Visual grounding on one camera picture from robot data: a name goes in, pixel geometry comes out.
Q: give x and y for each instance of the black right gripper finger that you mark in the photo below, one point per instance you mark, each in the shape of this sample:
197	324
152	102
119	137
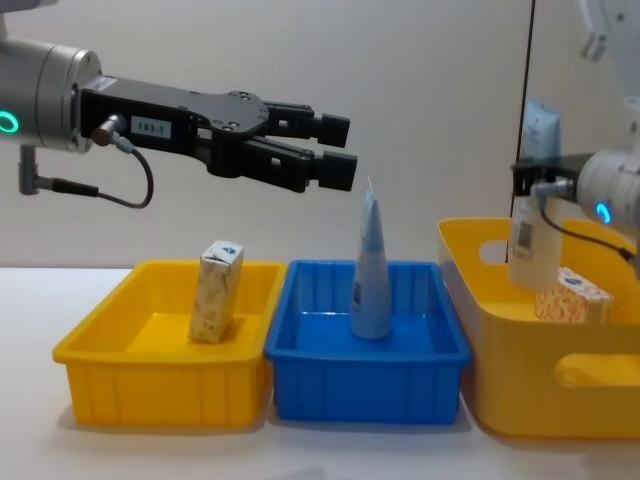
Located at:
524	180

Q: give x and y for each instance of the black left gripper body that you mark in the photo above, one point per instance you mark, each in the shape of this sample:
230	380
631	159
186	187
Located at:
220	125

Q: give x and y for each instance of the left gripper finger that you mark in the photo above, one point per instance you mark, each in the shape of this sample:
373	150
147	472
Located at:
330	131
335	171

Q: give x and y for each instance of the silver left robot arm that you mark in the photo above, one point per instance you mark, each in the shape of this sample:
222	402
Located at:
50	95

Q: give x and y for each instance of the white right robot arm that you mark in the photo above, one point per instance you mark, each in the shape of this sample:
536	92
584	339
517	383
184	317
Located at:
615	185

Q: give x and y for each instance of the pale blue standing tube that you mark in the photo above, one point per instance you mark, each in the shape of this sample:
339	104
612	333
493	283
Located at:
371	280

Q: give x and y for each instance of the small orange patterned carton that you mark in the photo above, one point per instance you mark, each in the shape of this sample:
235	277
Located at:
575	302

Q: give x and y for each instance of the small cream patterned carton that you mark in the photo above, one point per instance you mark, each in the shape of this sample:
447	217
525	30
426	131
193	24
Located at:
217	295

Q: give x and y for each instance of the shallow blue plastic bin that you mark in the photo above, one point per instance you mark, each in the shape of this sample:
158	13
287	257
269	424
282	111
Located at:
365	385

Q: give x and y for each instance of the shallow yellow plastic bin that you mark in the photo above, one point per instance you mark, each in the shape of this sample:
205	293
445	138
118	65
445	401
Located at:
150	380

